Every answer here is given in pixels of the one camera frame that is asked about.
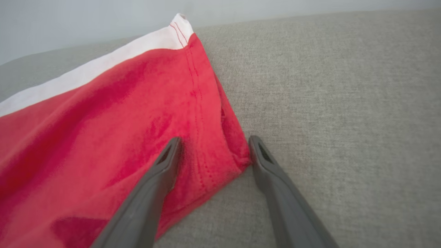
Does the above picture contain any red garment white hem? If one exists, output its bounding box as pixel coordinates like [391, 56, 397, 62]
[0, 13, 252, 248]

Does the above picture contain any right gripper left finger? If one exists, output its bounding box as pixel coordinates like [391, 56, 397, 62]
[90, 137, 182, 248]

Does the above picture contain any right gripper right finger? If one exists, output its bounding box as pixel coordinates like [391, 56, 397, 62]
[248, 135, 340, 248]

